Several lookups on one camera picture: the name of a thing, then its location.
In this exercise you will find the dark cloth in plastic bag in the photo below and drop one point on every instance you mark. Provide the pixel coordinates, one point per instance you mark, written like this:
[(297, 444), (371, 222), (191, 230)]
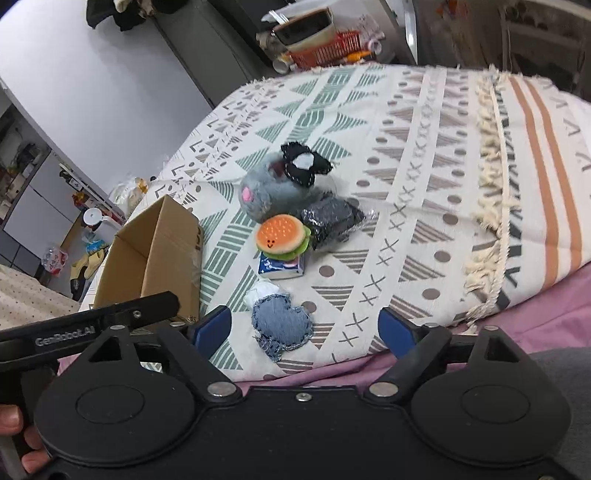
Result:
[(330, 219)]

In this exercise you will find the red plastic basket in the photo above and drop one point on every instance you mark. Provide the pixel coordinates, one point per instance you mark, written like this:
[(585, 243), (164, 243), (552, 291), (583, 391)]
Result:
[(343, 44)]

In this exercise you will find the white tissue packet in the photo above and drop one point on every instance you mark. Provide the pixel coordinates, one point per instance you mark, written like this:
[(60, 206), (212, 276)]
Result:
[(261, 289)]

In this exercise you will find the black and white felt toy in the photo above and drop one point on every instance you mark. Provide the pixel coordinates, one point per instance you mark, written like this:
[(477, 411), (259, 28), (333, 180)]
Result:
[(301, 164)]

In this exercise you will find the orange hamburger plush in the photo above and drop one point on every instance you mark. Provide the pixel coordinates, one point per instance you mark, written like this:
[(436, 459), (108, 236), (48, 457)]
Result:
[(283, 237)]

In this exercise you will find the patterned tasselled blanket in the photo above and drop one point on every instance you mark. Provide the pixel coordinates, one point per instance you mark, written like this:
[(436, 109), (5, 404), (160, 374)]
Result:
[(476, 183)]

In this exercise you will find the denim heart cushion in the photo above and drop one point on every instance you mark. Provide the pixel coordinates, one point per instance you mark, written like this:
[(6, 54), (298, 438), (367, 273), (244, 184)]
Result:
[(280, 326)]

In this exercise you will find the yellow slippers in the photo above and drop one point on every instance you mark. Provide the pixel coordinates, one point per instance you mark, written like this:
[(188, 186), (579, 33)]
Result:
[(83, 270)]

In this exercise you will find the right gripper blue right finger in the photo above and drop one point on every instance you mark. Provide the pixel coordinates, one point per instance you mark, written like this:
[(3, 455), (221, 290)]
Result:
[(398, 334)]

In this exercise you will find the pink bed sheet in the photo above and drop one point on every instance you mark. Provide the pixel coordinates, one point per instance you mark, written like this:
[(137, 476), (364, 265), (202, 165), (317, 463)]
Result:
[(557, 318)]

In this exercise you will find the plastic shopping bag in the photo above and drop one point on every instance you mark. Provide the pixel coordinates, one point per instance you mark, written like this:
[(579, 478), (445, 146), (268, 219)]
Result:
[(127, 195)]

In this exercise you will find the polka dot cloth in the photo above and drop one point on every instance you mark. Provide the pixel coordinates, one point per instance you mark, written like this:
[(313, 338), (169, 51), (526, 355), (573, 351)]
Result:
[(23, 300)]

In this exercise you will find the orange bottle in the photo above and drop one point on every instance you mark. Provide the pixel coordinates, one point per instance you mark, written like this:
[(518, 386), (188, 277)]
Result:
[(360, 56)]

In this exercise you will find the blue tissue pack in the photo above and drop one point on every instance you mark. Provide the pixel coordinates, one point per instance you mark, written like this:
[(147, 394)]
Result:
[(273, 269)]

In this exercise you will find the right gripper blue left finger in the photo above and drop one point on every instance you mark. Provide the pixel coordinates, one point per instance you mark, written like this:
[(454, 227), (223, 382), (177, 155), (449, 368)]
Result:
[(209, 333)]

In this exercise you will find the dark clothes pile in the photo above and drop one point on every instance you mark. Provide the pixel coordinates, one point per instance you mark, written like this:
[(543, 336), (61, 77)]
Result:
[(128, 14)]

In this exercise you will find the brown cardboard box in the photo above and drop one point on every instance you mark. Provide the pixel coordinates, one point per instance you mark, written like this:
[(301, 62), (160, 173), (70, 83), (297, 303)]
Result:
[(159, 250)]

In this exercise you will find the grey cabinet shelf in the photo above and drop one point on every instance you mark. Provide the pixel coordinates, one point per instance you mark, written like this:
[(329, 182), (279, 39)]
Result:
[(37, 208)]

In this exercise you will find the grey fluffy plush toy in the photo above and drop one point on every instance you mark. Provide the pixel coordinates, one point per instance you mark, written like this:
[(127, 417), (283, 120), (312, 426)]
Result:
[(266, 191)]

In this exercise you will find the beige bowl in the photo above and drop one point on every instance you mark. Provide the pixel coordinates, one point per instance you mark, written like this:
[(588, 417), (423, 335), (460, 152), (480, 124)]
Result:
[(307, 31)]

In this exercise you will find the paper cup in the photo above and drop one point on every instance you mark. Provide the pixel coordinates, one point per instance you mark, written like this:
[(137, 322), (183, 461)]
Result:
[(284, 64)]

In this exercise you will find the person's right hand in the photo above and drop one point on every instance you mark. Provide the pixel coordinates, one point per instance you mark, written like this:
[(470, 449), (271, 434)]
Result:
[(12, 424)]

